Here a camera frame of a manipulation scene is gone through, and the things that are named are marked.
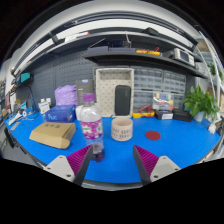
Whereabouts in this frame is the beige patterned cup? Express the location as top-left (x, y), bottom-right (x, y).
top-left (110, 117), bottom-right (134, 142)

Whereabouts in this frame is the flat black case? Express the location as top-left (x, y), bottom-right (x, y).
top-left (172, 108), bottom-right (194, 123)

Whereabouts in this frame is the grey parts drawer cabinet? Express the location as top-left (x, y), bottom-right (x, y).
top-left (133, 66), bottom-right (164, 113)
top-left (162, 70), bottom-right (187, 111)

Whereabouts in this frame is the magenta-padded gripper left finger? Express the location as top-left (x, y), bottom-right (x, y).
top-left (44, 144), bottom-right (95, 187)

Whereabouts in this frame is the black box with white label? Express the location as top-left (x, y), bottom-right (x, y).
top-left (154, 109), bottom-right (175, 121)

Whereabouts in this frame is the dark grey shelf unit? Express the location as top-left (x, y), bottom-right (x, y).
top-left (9, 9), bottom-right (209, 79)

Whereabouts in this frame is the white dotted tray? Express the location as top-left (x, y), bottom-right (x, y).
top-left (95, 67), bottom-right (135, 118)

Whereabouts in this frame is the black rectangular case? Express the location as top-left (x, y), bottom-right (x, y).
top-left (114, 84), bottom-right (132, 116)

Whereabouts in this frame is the clear organizer with coloured parts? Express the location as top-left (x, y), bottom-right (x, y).
top-left (152, 92), bottom-right (175, 112)

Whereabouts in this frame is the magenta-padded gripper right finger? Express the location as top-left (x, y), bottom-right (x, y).
top-left (132, 144), bottom-right (183, 187)

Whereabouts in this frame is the purple plastic bag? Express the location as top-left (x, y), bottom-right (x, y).
top-left (54, 84), bottom-right (79, 108)

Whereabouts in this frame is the white carton box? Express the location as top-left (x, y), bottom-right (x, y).
top-left (75, 105), bottom-right (84, 122)

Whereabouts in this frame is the white power adapter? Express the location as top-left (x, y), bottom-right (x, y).
top-left (208, 123), bottom-right (218, 135)

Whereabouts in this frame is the clear bottle with purple cap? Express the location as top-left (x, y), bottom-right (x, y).
top-left (78, 93), bottom-right (106, 163)

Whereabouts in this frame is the small white box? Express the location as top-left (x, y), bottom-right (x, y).
top-left (38, 99), bottom-right (52, 115)

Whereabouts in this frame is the yellow and red tool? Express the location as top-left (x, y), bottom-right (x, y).
top-left (132, 105), bottom-right (156, 119)

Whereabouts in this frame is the brown cardboard box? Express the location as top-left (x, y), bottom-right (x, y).
top-left (28, 121), bottom-right (77, 150)

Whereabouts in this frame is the dark grey carton box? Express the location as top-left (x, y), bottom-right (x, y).
top-left (75, 79), bottom-right (96, 107)

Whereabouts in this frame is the green potted plant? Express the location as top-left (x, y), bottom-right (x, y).
top-left (182, 84), bottom-right (220, 123)

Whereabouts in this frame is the blue tissue box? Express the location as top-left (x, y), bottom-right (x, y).
top-left (43, 104), bottom-right (77, 124)

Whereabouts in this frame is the flat round red coaster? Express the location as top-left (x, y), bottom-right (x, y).
top-left (144, 130), bottom-right (162, 141)

